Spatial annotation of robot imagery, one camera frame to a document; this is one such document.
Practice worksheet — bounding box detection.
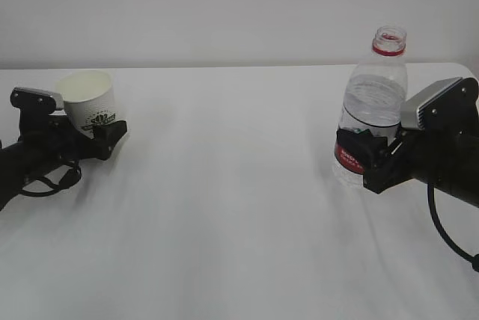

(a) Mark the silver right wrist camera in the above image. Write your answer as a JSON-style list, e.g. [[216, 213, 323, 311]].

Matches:
[[400, 77, 463, 130]]

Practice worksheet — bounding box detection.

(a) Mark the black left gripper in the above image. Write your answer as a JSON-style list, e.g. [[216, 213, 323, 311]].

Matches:
[[37, 114, 127, 170]]

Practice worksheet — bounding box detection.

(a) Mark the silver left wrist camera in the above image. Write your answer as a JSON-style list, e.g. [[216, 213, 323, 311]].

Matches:
[[10, 87, 64, 114]]

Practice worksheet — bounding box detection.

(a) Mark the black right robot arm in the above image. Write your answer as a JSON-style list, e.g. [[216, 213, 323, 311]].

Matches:
[[335, 77, 478, 206]]

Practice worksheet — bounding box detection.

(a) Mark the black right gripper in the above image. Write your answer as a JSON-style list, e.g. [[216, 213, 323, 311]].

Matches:
[[335, 127, 430, 194]]

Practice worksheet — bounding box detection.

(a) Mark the white paper cup green logo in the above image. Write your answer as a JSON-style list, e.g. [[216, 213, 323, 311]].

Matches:
[[55, 70, 116, 138]]

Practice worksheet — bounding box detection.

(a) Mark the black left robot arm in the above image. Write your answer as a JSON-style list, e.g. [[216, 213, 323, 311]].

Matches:
[[1, 87, 127, 208]]

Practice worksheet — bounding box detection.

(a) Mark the Nongfu Spring water bottle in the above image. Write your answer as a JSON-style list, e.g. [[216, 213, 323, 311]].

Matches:
[[332, 25, 409, 188]]

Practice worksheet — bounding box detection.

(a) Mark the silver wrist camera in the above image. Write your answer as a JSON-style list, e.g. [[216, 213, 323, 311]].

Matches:
[[400, 77, 463, 130], [10, 87, 64, 114]]

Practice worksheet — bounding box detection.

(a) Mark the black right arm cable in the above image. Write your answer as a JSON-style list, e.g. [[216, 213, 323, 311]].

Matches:
[[427, 183, 479, 272]]

